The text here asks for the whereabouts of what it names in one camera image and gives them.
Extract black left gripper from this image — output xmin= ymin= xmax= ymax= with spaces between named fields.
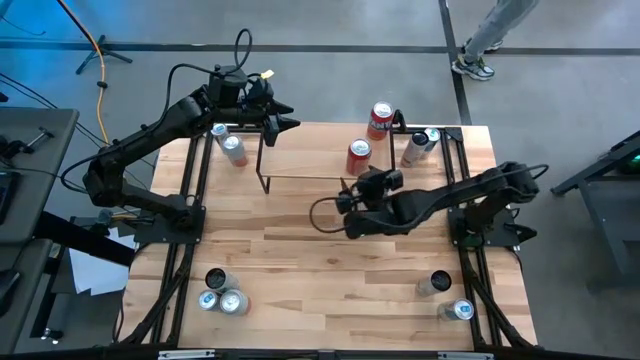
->
xmin=206 ymin=64 xmax=302 ymax=148

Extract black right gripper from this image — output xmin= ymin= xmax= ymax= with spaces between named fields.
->
xmin=338 ymin=166 xmax=405 ymax=215

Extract red Fanta can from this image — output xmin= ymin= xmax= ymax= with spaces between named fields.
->
xmin=345 ymin=138 xmax=373 ymax=177
xmin=366 ymin=100 xmax=396 ymax=142

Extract slim silver Celsius can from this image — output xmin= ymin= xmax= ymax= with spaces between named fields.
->
xmin=400 ymin=130 xmax=430 ymax=169
xmin=416 ymin=269 xmax=454 ymax=297
xmin=204 ymin=267 xmax=240 ymax=294

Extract silver orange can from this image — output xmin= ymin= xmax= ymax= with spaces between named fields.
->
xmin=220 ymin=133 xmax=250 ymax=168
xmin=218 ymin=288 xmax=253 ymax=317

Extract slim silver can blue tab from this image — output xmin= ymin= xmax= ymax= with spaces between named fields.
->
xmin=209 ymin=121 xmax=230 ymax=146
xmin=437 ymin=298 xmax=475 ymax=323
xmin=197 ymin=289 xmax=221 ymax=313

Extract black table clamp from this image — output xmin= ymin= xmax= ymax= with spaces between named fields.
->
xmin=391 ymin=108 xmax=409 ymax=134

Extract slim blue striped can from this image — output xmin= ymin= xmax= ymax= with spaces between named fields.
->
xmin=418 ymin=127 xmax=443 ymax=161

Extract black aluminium crossbar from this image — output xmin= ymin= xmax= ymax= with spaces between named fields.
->
xmin=192 ymin=122 xmax=465 ymax=139

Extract black tripod stand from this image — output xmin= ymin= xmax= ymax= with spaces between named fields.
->
xmin=74 ymin=33 xmax=134 ymax=76

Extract person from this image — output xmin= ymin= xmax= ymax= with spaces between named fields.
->
xmin=450 ymin=0 xmax=542 ymax=83

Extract black knob clamp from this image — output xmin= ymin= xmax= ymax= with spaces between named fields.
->
xmin=89 ymin=208 xmax=151 ymax=237

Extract grey side table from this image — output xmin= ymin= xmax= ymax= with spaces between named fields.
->
xmin=0 ymin=107 xmax=81 ymax=245
xmin=0 ymin=238 xmax=55 ymax=355

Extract grey metal cart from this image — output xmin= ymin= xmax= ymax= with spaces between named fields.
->
xmin=549 ymin=130 xmax=640 ymax=294

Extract black diagonal beam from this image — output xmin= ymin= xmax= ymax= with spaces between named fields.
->
xmin=33 ymin=210 xmax=137 ymax=268

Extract black metal clamp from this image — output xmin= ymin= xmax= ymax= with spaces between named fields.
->
xmin=0 ymin=125 xmax=56 ymax=160

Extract white paper sheet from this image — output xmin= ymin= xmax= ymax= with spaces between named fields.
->
xmin=67 ymin=227 xmax=137 ymax=297

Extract dark tablet device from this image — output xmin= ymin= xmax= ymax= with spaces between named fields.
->
xmin=0 ymin=171 xmax=22 ymax=226

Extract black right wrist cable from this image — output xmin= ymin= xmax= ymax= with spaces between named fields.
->
xmin=308 ymin=195 xmax=354 ymax=235

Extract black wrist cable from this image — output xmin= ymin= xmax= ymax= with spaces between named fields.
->
xmin=233 ymin=27 xmax=255 ymax=72
xmin=308 ymin=195 xmax=354 ymax=235

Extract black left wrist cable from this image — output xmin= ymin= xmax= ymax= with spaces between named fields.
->
xmin=233 ymin=27 xmax=255 ymax=72

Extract black right elbow cable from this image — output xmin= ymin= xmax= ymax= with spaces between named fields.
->
xmin=492 ymin=162 xmax=551 ymax=184

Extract black elbow cable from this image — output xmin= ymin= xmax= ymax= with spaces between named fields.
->
xmin=58 ymin=144 xmax=121 ymax=195
xmin=492 ymin=162 xmax=551 ymax=184

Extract yellow floor cable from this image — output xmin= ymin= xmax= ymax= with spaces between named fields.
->
xmin=54 ymin=0 xmax=112 ymax=146

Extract black frame beam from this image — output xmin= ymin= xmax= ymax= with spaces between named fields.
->
xmin=0 ymin=343 xmax=640 ymax=360

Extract silver metal bracket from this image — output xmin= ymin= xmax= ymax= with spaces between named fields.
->
xmin=157 ymin=349 xmax=217 ymax=360
xmin=437 ymin=351 xmax=495 ymax=360

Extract black left elbow cable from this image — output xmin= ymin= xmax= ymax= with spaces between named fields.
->
xmin=58 ymin=144 xmax=121 ymax=195

